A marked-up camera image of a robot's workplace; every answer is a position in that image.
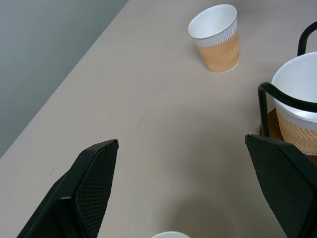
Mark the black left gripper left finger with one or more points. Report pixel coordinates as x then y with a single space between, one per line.
84 193

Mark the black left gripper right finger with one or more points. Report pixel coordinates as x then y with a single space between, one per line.
284 183

